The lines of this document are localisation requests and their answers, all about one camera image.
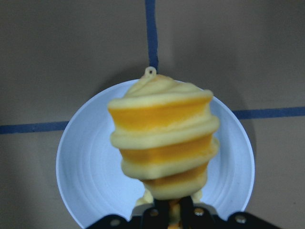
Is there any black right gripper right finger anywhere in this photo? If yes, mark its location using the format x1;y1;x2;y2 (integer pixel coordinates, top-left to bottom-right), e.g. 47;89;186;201
179;196;214;229

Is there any light blue plate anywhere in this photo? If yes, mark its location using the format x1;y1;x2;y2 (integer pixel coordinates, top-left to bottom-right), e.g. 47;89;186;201
56;80;255;228

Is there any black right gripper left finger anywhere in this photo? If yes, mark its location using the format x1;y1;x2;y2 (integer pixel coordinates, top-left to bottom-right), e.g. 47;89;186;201
141;199;169;229

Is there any striped bread roll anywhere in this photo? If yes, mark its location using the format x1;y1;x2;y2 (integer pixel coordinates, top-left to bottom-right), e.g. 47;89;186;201
107;67;221;229

